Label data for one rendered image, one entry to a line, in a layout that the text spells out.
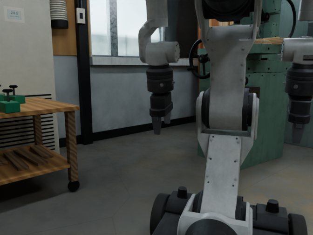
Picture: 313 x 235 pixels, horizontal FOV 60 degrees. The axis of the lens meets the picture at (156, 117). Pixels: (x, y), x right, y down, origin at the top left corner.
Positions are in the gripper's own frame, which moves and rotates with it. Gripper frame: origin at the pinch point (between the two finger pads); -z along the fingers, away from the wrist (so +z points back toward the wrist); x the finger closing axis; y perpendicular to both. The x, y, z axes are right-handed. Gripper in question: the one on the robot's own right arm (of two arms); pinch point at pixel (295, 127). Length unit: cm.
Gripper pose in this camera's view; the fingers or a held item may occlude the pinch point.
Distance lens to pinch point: 93.7
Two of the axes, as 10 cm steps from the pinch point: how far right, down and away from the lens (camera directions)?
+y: -9.3, -0.9, 3.6
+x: 3.7, -3.3, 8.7
